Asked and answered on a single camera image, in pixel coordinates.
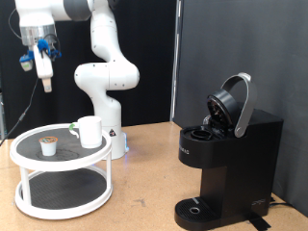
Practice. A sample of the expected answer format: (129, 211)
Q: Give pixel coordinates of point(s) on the black Keurig coffee machine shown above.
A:
(243, 160)

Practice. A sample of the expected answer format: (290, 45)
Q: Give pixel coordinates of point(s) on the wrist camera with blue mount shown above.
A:
(26, 62)

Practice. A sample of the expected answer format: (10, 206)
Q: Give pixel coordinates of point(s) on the white ceramic mug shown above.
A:
(91, 133)

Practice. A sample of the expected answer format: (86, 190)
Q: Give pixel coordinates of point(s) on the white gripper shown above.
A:
(43, 64)

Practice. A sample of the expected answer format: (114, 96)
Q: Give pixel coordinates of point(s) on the black backdrop curtain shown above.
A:
(150, 106)

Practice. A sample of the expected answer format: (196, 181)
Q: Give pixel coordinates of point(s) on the black tape strip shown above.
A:
(258, 223)

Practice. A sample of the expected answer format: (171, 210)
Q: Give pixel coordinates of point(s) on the grey partition panel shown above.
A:
(288, 96)

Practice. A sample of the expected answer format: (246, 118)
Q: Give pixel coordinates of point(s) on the white two-tier turntable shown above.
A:
(61, 164)

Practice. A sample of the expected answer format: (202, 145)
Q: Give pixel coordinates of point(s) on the white coffee pod orange rim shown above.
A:
(48, 148)

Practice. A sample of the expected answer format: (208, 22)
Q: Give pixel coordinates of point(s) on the grey metal frame post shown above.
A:
(1, 122)

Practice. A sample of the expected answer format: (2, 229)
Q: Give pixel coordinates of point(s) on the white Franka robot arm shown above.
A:
(106, 77)

